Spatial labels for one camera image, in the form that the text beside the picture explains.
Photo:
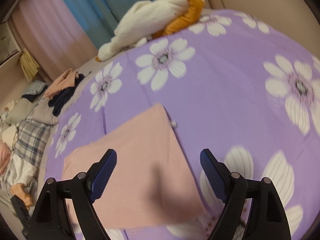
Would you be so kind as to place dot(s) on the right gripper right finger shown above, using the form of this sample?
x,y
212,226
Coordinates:
x,y
267,218

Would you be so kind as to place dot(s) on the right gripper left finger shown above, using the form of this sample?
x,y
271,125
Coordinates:
x,y
51,219

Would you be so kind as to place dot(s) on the pink knit sweater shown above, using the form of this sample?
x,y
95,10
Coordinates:
x,y
152,183

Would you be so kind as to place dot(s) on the orange crumpled garment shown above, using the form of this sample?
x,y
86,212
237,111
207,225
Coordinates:
x,y
18,190

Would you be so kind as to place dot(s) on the folded pink towel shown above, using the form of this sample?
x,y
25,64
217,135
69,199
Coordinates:
x,y
5,155

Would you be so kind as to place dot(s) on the plaid blue grey quilt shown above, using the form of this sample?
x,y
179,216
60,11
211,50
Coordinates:
x,y
26,156

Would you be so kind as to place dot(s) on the cream folded cloth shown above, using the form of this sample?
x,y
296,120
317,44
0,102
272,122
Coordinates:
x,y
9,136

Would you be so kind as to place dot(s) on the grey headboard pillow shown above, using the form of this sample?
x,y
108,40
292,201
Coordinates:
x,y
20,111

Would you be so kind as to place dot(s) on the striped folded cloth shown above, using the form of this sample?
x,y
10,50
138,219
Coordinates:
x,y
35,90

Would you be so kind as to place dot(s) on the purple floral bed sheet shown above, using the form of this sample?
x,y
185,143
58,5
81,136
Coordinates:
x,y
249,95

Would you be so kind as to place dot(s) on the folded pink garment on stack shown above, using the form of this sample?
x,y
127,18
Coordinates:
x,y
65,80

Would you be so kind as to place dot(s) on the white goose plush toy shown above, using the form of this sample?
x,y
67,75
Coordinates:
x,y
147,19

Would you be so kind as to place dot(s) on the white wall shelf unit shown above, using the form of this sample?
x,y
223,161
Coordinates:
x,y
10,50

